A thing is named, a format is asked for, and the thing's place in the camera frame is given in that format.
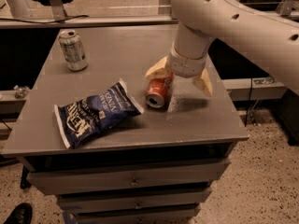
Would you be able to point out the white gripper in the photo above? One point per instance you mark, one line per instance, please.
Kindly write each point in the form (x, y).
(186, 65)

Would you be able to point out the red coke can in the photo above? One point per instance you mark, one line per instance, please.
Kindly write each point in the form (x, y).
(157, 91)

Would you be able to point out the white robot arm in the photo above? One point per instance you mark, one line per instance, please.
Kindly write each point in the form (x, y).
(270, 42)

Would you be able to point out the silver soda can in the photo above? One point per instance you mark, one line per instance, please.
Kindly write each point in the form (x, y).
(73, 50)

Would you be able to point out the grey drawer cabinet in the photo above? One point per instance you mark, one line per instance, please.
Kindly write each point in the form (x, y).
(107, 152)

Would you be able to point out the blue chip bag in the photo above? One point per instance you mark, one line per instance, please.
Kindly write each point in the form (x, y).
(95, 115)

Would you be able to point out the bottom grey drawer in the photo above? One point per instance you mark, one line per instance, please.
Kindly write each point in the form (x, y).
(140, 216)

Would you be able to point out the grey drawer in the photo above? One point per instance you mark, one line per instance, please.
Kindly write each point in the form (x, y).
(133, 199)
(128, 176)
(140, 216)

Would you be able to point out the top grey drawer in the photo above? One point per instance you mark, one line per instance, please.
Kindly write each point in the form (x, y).
(128, 176)

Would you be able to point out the crumpled clear plastic object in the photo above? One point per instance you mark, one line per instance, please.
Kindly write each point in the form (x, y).
(21, 92)

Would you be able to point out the middle grey drawer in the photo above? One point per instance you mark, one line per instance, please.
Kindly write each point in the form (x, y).
(133, 199)

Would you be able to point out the black shoe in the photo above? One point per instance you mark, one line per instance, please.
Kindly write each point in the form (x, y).
(22, 214)

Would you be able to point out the grey metal rail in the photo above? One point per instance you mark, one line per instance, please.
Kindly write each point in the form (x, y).
(87, 20)

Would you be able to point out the metal upright bracket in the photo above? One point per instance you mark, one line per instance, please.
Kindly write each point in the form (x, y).
(58, 11)

